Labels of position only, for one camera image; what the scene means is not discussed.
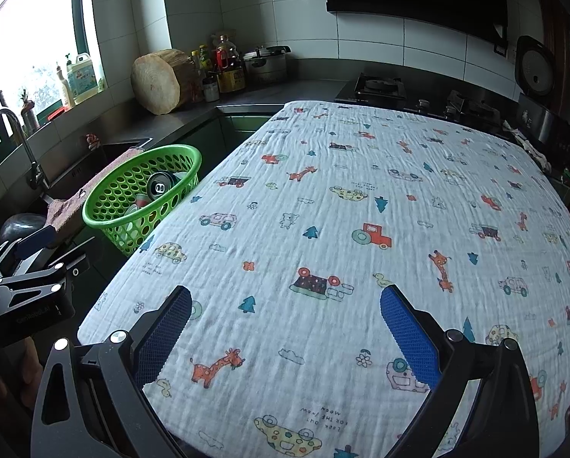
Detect black rice cooker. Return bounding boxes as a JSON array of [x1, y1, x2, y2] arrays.
[[515, 35, 570, 163]]

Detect red liquid bottle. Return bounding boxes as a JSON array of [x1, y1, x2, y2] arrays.
[[213, 34, 240, 72]]

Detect steel pressure cooker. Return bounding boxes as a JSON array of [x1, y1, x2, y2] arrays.
[[243, 45, 291, 87]]

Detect detergent bottle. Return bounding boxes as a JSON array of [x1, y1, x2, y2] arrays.
[[72, 53, 99, 105]]

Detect wooden chopping block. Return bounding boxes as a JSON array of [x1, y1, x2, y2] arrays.
[[131, 48, 195, 116]]

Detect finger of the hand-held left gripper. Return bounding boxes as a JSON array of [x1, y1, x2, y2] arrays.
[[0, 226, 57, 280], [0, 254, 89, 297]]

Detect window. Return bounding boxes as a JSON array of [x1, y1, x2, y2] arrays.
[[0, 0, 105, 125]]

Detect printed white tablecloth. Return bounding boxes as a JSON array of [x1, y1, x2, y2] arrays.
[[77, 100, 570, 458]]

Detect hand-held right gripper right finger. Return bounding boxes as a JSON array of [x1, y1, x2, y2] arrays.
[[380, 285, 539, 458]]

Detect black gas stove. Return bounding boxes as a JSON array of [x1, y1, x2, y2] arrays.
[[335, 74, 505, 134]]

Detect green base cabinet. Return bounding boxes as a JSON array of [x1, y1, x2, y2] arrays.
[[171, 105, 286, 177]]

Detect green plastic basket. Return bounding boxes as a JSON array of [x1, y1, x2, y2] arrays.
[[82, 144, 203, 256]]

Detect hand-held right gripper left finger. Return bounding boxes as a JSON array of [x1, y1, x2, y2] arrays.
[[31, 285, 193, 458]]

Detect dark round bowl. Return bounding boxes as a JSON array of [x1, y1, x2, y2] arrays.
[[0, 214, 47, 249]]

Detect white dish soap bottle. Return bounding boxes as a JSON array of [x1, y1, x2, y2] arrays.
[[56, 62, 76, 110]]

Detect pink towel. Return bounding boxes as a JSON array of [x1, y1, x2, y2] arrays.
[[44, 145, 145, 249]]

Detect red cola can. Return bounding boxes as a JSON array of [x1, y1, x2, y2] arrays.
[[132, 172, 177, 211]]

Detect person's left forearm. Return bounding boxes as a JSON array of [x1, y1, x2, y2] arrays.
[[20, 336, 45, 387]]

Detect steel faucet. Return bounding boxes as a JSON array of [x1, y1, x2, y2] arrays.
[[0, 107, 45, 192]]

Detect white rag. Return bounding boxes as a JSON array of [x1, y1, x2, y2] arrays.
[[502, 120, 553, 173]]

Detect steel sink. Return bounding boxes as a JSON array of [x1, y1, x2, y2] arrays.
[[42, 138, 152, 201]]

